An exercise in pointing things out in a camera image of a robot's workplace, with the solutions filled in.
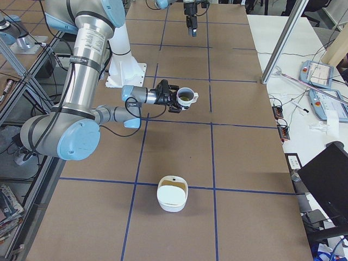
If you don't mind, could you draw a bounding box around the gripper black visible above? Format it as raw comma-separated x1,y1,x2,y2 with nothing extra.
155,79,188,113
184,2,197,37

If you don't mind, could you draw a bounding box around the white ribbed mug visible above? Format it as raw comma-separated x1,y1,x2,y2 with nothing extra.
176,87,199,108

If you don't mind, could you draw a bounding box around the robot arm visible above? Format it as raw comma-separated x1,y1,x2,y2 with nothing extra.
20,1,188,160

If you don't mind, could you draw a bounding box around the white bowl with lid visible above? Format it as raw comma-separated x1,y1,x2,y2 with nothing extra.
157,175,188,213

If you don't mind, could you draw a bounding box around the far teach pendant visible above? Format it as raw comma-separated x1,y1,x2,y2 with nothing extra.
299,60,334,89

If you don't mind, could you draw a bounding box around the teach pendant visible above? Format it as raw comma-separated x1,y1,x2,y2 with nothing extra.
309,89,347,123
299,60,334,89

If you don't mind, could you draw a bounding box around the near teach pendant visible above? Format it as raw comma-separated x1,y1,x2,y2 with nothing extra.
309,89,347,123

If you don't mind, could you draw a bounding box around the black monitor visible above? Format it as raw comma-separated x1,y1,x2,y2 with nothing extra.
299,143,347,226

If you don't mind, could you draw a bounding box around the stack of books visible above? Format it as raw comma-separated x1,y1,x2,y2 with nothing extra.
1,184,24,244

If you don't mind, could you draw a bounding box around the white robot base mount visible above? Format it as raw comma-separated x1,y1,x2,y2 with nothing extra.
106,24,147,88

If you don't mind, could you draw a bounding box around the aluminium frame post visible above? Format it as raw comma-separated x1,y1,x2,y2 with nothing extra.
261,0,309,84

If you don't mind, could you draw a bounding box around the aluminium side frame rack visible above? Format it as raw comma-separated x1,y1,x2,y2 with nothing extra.
1,33,65,260

